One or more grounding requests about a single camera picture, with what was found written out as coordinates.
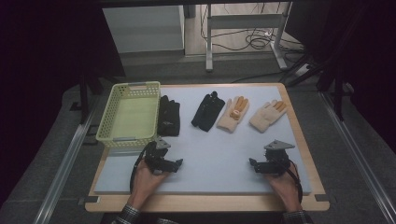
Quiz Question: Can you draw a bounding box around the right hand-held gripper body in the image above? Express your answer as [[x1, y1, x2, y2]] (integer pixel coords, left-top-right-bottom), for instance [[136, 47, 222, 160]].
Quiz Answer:
[[257, 139, 296, 177]]

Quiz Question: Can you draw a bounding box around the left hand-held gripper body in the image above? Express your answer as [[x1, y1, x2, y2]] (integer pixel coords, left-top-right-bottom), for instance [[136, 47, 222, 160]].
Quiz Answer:
[[143, 136, 176, 175]]

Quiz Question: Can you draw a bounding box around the black glove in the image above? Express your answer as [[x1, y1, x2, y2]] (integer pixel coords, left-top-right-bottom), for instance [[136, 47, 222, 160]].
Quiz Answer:
[[191, 91, 226, 133], [157, 94, 181, 137]]

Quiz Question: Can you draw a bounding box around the pale yellow plastic basket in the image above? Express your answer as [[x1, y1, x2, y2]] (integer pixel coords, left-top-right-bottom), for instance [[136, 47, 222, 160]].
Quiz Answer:
[[95, 80, 162, 149]]

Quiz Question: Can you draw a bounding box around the person's right hand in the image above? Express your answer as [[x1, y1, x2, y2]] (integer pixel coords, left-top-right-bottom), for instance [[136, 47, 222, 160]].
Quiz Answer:
[[264, 163, 304, 213]]

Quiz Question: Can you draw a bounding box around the person's left hand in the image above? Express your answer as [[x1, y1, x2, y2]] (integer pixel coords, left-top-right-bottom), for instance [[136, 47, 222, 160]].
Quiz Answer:
[[128, 160, 170, 210]]

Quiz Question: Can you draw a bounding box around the white foam mat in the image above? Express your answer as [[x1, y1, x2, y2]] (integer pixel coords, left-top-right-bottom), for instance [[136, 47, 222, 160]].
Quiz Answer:
[[93, 85, 312, 196]]

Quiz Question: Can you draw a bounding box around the beige glove with orange fingers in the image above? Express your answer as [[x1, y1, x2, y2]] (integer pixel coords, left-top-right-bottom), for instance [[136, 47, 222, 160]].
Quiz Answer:
[[248, 99, 288, 134]]

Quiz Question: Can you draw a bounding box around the beige glove with round tag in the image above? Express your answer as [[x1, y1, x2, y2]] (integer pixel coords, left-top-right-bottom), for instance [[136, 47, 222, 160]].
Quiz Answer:
[[216, 95, 250, 134]]

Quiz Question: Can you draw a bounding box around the white power strip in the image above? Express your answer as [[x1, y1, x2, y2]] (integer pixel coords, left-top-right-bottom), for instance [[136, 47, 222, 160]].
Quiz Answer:
[[294, 63, 311, 77]]

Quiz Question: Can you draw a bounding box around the black tripod stand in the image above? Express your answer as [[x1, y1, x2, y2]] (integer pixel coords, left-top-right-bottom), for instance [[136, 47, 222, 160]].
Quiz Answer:
[[284, 52, 348, 121]]

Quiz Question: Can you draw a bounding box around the grey cabinet panel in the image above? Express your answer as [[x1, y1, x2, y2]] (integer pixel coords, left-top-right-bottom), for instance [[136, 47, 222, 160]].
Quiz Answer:
[[102, 5, 186, 54]]

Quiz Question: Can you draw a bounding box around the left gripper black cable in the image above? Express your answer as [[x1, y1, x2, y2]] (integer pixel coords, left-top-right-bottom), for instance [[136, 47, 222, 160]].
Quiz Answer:
[[129, 145, 157, 194]]

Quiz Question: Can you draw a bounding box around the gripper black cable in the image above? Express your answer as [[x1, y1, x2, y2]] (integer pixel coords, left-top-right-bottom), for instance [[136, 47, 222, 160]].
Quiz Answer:
[[288, 160, 304, 203], [129, 145, 157, 194]]

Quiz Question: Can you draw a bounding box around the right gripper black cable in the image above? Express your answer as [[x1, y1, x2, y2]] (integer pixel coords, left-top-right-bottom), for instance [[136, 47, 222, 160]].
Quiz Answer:
[[288, 160, 304, 203]]

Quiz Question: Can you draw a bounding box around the metal floor rail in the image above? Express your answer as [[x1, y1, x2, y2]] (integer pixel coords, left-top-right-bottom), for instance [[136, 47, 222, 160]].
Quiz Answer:
[[32, 95, 101, 224], [319, 91, 396, 224]]

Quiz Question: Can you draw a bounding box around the tangle of black floor cables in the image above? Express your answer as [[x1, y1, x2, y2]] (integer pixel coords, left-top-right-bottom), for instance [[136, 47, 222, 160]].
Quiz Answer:
[[200, 3, 305, 53]]

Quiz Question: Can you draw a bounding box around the white metal stand frame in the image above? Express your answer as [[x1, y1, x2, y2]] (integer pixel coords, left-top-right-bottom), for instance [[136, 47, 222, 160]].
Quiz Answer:
[[205, 2, 293, 73]]

